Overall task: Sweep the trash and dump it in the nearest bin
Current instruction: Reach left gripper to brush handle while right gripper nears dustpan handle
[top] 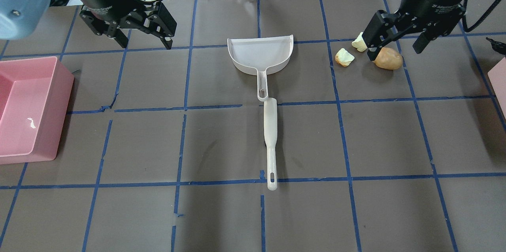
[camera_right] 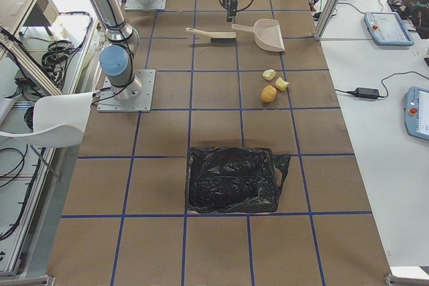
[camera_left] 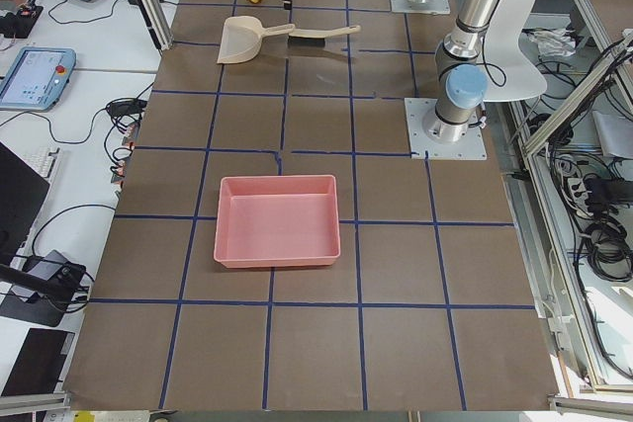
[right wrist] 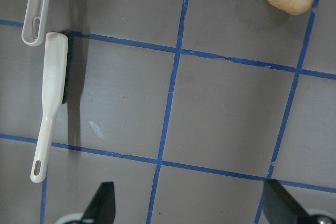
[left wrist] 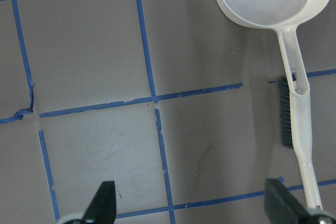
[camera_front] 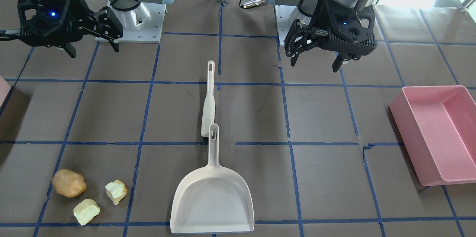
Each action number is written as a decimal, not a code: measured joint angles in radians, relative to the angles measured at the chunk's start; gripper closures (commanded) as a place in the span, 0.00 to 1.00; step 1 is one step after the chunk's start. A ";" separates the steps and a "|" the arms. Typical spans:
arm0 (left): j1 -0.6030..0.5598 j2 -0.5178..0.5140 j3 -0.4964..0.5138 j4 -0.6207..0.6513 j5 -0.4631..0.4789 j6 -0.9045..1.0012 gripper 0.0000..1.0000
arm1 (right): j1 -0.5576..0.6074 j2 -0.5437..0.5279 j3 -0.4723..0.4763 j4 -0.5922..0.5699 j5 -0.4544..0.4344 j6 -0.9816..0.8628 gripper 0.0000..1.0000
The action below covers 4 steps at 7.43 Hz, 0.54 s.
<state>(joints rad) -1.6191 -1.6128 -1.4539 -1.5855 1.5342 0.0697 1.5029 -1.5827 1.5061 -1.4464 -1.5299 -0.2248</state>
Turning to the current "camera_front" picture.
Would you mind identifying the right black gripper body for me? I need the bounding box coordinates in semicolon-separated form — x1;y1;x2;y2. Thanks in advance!
17;0;93;48

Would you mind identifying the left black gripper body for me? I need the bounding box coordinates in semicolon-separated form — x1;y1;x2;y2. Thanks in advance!
312;0;377;56

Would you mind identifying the white hand brush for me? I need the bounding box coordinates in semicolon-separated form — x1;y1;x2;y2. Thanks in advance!
201;60;215;138

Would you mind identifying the yellow foam chunk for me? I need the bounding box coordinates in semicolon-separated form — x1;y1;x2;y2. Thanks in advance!
73;198;101;226
105;180;128;205

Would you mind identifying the yellow foam chunk front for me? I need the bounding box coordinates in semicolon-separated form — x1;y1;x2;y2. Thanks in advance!
73;198;101;226

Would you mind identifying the white plastic dustpan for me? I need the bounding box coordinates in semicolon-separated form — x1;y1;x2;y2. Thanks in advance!
170;124;255;235

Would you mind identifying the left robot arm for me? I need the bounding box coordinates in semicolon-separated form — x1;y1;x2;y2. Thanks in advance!
266;0;377;72

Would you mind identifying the pink plastic bin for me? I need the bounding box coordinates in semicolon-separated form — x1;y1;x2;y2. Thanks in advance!
389;86;476;186

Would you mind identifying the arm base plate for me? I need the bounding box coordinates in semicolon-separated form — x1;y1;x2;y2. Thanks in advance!
275;5;311;47
106;1;167;43

